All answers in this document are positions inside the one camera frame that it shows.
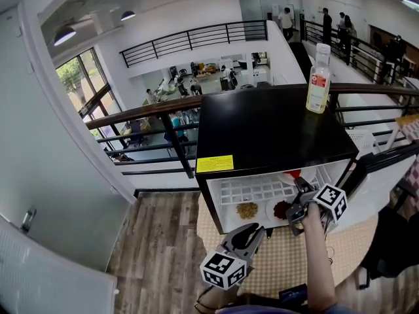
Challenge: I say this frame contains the black mini fridge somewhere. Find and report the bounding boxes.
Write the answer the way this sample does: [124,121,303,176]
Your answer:
[194,83,417,237]

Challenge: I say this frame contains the person's blue clothing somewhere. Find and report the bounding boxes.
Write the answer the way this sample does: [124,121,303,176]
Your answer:
[215,302,361,314]

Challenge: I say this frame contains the glass office doors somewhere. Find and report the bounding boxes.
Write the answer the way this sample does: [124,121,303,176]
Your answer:
[238,0,304,41]

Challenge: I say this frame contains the black device with screen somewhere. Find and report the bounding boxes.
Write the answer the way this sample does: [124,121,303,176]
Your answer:
[278,283,309,304]

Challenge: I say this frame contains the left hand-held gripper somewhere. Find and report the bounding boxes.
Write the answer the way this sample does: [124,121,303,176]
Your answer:
[198,222,266,290]

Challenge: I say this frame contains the large window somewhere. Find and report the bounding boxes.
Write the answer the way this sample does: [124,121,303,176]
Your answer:
[54,46,132,145]

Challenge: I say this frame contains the black railing with wooden rail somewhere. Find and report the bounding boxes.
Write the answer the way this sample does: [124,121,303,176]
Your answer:
[84,82,419,180]

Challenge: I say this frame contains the striped frosted glass partition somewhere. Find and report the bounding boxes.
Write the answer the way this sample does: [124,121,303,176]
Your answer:
[0,213,118,314]

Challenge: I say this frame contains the white plastic crate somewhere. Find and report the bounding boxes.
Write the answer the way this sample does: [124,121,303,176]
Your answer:
[346,129,381,159]

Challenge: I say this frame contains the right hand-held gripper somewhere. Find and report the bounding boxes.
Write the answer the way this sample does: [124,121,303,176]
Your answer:
[285,176,348,226]

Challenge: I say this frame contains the beige checked tablecloth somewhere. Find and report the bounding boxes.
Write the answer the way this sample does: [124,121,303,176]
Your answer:
[196,194,378,300]

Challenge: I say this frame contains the person's left forearm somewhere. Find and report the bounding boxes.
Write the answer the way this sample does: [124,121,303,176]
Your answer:
[195,283,242,311]

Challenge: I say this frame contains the thin black cable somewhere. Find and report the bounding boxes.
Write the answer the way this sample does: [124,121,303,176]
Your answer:
[323,213,335,265]

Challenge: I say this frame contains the pile of dark berries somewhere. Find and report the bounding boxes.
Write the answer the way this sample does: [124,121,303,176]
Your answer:
[272,200,293,220]

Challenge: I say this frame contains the person's right forearm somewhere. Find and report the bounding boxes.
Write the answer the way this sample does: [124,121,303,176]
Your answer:
[300,203,338,311]

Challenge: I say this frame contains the pile of brown granola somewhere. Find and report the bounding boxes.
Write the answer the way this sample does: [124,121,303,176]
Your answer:
[236,202,259,220]

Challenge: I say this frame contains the clear bottle of yellow liquid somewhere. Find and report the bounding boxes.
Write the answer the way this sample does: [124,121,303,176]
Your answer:
[305,43,333,114]

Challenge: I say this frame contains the black metal walkway railing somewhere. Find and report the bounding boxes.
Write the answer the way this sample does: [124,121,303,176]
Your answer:
[300,17,397,85]

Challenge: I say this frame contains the white table frame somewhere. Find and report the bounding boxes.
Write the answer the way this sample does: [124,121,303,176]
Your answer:
[381,113,419,153]

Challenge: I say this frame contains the metal door handle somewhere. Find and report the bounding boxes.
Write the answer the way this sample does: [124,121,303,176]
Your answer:
[20,207,38,234]

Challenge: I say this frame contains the black metal balcony railing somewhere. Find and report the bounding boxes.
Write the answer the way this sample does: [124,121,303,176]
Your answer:
[118,19,268,69]

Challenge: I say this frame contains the frosted glass door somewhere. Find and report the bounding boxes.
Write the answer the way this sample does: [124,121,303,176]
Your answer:
[0,0,132,272]

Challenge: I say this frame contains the black office chair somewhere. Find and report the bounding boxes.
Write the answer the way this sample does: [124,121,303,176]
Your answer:
[357,178,419,290]

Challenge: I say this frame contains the yellow label sticker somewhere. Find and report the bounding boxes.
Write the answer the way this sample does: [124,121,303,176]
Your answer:
[195,154,235,174]

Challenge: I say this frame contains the black wrist bands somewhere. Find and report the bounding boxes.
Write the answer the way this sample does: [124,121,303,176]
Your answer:
[194,285,217,311]

